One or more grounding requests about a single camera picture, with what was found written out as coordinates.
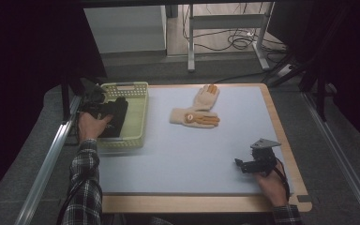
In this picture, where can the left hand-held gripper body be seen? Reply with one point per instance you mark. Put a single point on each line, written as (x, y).
(95, 104)

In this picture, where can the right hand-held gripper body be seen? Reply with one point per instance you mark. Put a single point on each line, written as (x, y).
(262, 162)

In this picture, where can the pale green plastic basket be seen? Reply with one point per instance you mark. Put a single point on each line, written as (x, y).
(137, 122)

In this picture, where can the person's left hand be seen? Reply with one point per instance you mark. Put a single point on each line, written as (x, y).
(90, 128)

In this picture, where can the person's right hand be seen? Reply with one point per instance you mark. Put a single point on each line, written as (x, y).
(275, 187)

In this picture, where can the pale grey table mat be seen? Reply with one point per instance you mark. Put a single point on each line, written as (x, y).
(187, 156)

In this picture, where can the beige glove with orange fingers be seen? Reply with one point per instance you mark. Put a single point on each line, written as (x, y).
(203, 98)
(197, 118)

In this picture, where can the white cabinet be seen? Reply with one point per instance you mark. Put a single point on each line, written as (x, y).
(125, 28)

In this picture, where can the black tripod stand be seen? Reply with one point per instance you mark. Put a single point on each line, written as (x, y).
(317, 75)

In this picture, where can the aluminium rail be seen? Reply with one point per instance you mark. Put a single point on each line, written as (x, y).
(343, 156)
(48, 165)

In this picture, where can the grey metal desk frame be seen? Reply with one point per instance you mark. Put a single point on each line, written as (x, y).
(228, 22)

